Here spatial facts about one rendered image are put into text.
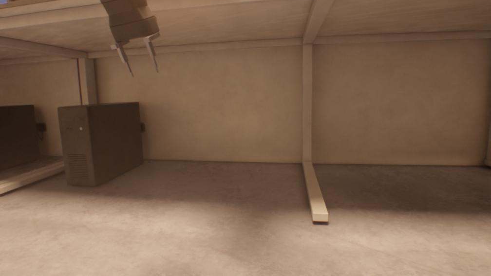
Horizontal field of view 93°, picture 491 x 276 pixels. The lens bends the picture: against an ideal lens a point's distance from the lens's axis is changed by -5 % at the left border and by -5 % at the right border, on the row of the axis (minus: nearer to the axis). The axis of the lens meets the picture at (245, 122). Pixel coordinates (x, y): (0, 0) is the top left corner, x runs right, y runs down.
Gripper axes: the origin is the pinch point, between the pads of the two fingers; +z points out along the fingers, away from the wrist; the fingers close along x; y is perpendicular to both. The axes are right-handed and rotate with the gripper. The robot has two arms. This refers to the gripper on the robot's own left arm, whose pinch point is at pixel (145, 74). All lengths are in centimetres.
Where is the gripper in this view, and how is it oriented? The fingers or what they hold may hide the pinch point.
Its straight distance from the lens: 50.0
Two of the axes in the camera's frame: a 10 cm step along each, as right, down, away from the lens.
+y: 0.7, -5.1, 8.5
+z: 1.8, 8.5, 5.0
